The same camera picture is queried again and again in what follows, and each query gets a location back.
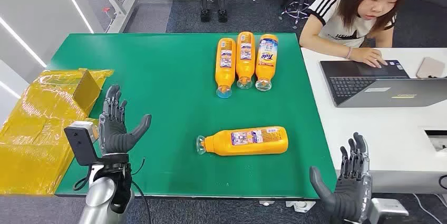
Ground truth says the yellow wrapped cardboard box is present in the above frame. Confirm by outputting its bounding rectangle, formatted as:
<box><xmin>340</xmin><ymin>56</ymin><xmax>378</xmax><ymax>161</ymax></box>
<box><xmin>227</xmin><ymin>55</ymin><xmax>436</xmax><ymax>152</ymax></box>
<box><xmin>0</xmin><ymin>68</ymin><xmax>114</xmax><ymax>196</ymax></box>

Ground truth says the large metal table bracket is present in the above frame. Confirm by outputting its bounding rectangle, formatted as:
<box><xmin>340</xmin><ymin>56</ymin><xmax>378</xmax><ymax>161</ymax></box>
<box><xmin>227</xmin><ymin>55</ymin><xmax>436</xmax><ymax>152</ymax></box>
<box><xmin>285</xmin><ymin>200</ymin><xmax>316</xmax><ymax>213</ymax></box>

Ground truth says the orange detergent bottle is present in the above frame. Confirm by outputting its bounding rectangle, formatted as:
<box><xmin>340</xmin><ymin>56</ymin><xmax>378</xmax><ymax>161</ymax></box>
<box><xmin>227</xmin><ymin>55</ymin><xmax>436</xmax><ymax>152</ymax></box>
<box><xmin>196</xmin><ymin>126</ymin><xmax>289</xmax><ymax>157</ymax></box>

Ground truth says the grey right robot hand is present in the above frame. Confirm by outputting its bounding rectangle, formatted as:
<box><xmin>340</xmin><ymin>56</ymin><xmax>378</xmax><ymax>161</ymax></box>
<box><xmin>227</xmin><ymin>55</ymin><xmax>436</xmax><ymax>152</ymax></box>
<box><xmin>309</xmin><ymin>132</ymin><xmax>373</xmax><ymax>224</ymax></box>

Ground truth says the orange bottle with blue cap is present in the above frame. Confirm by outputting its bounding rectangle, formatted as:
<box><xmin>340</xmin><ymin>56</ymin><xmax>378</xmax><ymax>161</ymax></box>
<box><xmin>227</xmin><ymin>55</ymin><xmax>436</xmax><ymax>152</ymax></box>
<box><xmin>215</xmin><ymin>38</ymin><xmax>237</xmax><ymax>99</ymax></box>

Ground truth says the orange bottle with Tide label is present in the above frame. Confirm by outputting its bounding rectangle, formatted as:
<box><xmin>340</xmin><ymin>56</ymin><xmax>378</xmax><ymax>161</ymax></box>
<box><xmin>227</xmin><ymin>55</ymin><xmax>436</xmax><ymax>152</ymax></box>
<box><xmin>255</xmin><ymin>34</ymin><xmax>279</xmax><ymax>92</ymax></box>

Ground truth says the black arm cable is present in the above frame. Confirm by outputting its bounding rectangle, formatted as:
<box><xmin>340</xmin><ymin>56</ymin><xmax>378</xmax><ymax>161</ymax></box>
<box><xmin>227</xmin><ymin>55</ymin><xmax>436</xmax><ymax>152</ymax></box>
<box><xmin>73</xmin><ymin>158</ymin><xmax>152</xmax><ymax>224</ymax></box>

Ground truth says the beige phone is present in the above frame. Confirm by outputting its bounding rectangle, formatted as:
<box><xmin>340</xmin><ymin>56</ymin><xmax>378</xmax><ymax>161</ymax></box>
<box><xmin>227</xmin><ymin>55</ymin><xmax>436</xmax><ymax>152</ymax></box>
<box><xmin>415</xmin><ymin>57</ymin><xmax>446</xmax><ymax>79</ymax></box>

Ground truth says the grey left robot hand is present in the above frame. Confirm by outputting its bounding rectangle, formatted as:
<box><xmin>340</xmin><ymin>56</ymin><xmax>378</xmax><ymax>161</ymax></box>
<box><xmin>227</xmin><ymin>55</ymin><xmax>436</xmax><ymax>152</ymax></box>
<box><xmin>99</xmin><ymin>84</ymin><xmax>152</xmax><ymax>157</ymax></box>

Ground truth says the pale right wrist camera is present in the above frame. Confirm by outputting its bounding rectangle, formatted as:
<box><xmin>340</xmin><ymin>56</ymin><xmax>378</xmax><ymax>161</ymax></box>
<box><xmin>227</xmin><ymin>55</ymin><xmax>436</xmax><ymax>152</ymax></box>
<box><xmin>369</xmin><ymin>198</ymin><xmax>409</xmax><ymax>224</ymax></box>

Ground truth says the grey laptop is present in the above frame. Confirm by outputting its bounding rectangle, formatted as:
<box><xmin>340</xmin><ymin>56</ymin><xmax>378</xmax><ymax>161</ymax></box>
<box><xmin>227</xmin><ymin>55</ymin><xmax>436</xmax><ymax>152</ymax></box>
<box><xmin>319</xmin><ymin>60</ymin><xmax>447</xmax><ymax>109</ymax></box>

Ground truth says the orange bottle with clear cap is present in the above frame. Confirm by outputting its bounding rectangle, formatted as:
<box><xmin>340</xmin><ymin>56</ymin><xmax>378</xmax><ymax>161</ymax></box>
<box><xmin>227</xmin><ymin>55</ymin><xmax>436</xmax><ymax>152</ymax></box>
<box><xmin>236</xmin><ymin>31</ymin><xmax>256</xmax><ymax>90</ymax></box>

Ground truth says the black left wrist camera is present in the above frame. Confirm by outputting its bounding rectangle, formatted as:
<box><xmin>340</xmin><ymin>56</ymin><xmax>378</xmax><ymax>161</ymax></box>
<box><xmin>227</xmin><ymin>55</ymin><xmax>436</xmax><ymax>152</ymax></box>
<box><xmin>64</xmin><ymin>121</ymin><xmax>100</xmax><ymax>167</ymax></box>

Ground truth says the white cable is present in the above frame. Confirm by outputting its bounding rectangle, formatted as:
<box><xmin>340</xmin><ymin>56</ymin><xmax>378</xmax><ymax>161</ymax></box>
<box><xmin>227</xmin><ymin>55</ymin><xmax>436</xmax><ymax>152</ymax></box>
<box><xmin>413</xmin><ymin>193</ymin><xmax>447</xmax><ymax>224</ymax></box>

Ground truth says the green table mat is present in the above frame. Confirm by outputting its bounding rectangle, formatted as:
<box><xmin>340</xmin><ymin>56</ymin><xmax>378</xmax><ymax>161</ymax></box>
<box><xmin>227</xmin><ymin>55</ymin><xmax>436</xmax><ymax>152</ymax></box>
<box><xmin>47</xmin><ymin>33</ymin><xmax>338</xmax><ymax>199</ymax></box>

